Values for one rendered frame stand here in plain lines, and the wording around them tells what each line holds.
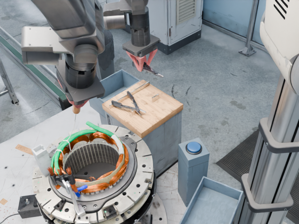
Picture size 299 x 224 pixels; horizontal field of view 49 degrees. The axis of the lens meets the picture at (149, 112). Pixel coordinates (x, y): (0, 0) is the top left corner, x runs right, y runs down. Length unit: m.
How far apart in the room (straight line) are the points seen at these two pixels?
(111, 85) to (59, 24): 0.82
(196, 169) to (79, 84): 0.52
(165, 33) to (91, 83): 2.56
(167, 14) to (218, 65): 0.66
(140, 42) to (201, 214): 0.50
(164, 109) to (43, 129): 0.64
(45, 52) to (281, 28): 0.42
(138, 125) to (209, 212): 0.34
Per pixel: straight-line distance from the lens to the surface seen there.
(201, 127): 2.53
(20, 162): 1.42
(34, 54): 0.58
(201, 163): 1.02
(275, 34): 0.70
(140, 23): 0.95
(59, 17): 0.46
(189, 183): 1.07
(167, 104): 1.10
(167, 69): 3.11
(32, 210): 1.22
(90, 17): 0.47
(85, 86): 0.64
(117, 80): 1.28
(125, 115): 1.07
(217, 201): 0.91
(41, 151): 0.86
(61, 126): 1.51
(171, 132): 1.14
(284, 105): 0.79
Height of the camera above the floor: 1.79
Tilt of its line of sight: 42 degrees down
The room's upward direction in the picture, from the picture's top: 4 degrees counter-clockwise
